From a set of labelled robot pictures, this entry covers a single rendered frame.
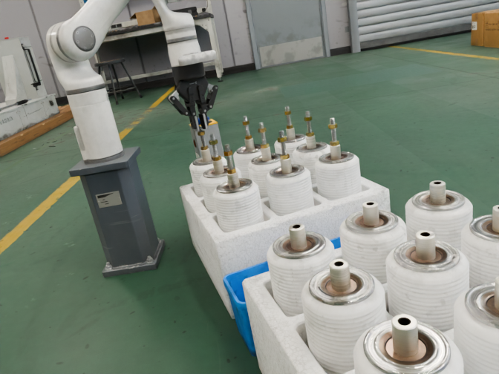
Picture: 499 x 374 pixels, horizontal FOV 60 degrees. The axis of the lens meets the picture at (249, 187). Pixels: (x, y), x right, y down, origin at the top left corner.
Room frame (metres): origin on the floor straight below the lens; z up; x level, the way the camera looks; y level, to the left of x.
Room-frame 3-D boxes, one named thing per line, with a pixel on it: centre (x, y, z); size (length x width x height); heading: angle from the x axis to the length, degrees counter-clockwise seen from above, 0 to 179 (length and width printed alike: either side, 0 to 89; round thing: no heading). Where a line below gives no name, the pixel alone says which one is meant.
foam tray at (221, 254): (0.99, -0.05, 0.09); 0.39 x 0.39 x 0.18; 16
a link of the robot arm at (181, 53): (1.05, 0.08, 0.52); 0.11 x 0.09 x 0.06; 30
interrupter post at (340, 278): (0.43, -0.08, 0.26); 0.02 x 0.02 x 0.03
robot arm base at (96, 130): (1.09, 0.35, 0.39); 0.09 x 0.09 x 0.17; 88
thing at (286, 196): (0.87, -0.08, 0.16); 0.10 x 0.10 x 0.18
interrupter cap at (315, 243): (0.55, -0.05, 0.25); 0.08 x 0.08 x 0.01
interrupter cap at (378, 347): (0.32, -0.12, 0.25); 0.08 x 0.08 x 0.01
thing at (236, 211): (0.84, 0.03, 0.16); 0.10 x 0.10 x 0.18
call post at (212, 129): (1.24, 0.10, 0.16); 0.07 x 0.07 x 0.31; 16
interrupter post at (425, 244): (0.46, -0.20, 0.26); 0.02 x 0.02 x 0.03
